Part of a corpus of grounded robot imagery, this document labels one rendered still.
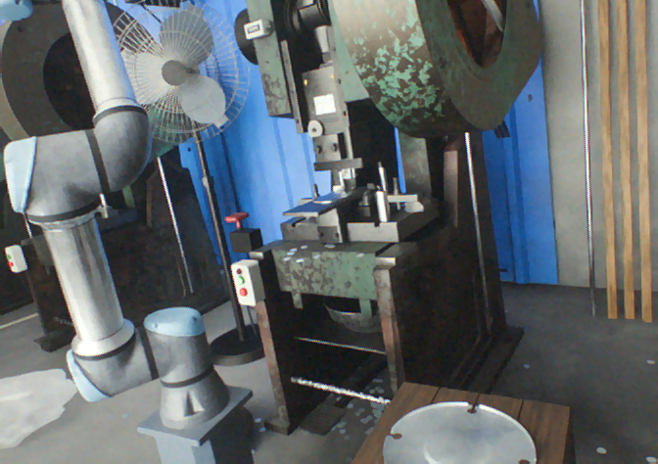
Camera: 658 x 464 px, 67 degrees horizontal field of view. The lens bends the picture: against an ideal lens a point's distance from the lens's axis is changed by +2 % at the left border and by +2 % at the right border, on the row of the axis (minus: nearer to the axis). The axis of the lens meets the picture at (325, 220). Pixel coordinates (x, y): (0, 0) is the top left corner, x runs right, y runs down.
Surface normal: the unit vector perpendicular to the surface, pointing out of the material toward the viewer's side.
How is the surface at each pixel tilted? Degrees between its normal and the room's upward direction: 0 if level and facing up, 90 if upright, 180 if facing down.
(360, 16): 107
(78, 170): 97
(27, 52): 90
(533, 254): 90
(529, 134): 90
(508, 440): 0
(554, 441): 0
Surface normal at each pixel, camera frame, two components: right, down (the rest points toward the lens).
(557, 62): -0.57, 0.27
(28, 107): 0.78, 0.00
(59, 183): 0.49, 0.32
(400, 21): -0.48, 0.58
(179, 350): 0.45, 0.11
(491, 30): -0.29, -0.21
